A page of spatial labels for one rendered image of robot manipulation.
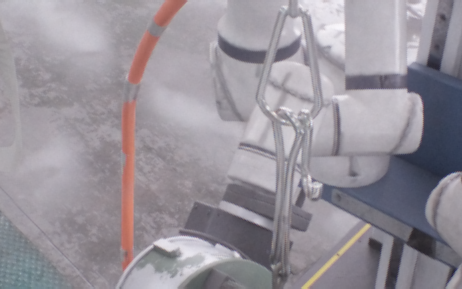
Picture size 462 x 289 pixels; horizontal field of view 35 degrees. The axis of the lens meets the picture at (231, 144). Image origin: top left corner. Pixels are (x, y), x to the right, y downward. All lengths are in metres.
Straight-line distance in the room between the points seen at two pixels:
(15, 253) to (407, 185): 1.46
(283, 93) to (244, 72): 0.42
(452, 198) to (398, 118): 0.13
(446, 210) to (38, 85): 2.56
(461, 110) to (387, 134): 0.42
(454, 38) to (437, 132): 0.19
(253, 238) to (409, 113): 0.29
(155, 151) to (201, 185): 0.28
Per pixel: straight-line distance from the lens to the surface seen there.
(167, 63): 3.40
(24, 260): 2.50
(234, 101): 1.32
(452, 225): 1.00
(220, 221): 0.86
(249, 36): 1.27
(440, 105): 1.44
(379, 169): 1.47
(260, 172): 0.87
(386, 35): 1.02
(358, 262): 2.00
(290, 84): 0.89
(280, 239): 0.58
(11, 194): 2.77
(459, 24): 1.40
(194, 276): 0.66
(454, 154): 1.48
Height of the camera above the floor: 1.76
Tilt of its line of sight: 38 degrees down
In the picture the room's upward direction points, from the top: straight up
